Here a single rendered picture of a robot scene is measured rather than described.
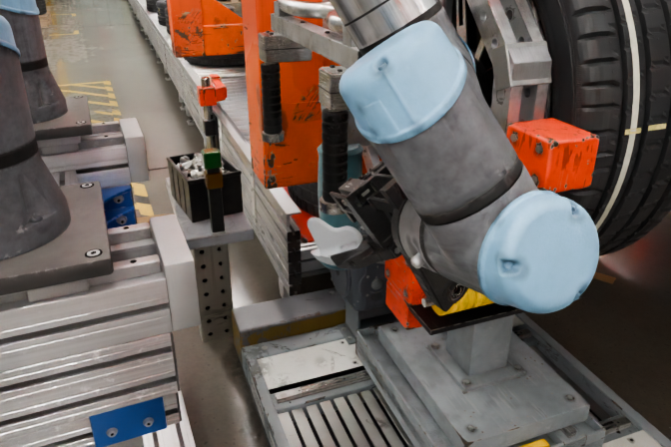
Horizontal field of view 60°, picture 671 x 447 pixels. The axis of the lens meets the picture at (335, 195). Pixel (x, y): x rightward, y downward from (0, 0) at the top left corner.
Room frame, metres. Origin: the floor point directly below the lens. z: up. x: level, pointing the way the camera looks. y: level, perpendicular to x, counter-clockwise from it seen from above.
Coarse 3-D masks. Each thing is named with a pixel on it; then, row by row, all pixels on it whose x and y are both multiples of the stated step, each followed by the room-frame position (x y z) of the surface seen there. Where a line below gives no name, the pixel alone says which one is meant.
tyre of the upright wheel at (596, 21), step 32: (544, 0) 0.83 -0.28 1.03; (576, 0) 0.78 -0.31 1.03; (608, 0) 0.80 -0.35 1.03; (640, 0) 0.81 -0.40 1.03; (544, 32) 0.83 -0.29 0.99; (576, 32) 0.77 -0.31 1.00; (608, 32) 0.77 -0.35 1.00; (640, 32) 0.78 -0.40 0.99; (576, 64) 0.76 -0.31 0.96; (608, 64) 0.75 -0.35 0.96; (640, 64) 0.76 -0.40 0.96; (576, 96) 0.75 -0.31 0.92; (608, 96) 0.74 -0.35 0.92; (640, 96) 0.75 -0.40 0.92; (608, 128) 0.73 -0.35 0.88; (640, 128) 0.75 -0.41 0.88; (608, 160) 0.73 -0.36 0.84; (640, 160) 0.76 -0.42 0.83; (576, 192) 0.73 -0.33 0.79; (608, 192) 0.75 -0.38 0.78; (640, 192) 0.77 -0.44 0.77; (608, 224) 0.78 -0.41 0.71; (640, 224) 0.81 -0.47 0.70
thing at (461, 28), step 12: (456, 0) 1.08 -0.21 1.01; (528, 0) 0.86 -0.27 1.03; (456, 12) 1.08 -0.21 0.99; (468, 12) 1.05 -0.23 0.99; (456, 24) 1.07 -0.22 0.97; (468, 24) 1.04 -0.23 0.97; (540, 24) 0.84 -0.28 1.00; (468, 36) 1.04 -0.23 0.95; (480, 36) 1.31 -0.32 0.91; (480, 48) 1.00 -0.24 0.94; (480, 60) 1.00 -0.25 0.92; (480, 72) 0.99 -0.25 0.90; (492, 72) 0.96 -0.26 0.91; (480, 84) 1.32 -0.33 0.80; (492, 84) 0.96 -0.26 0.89
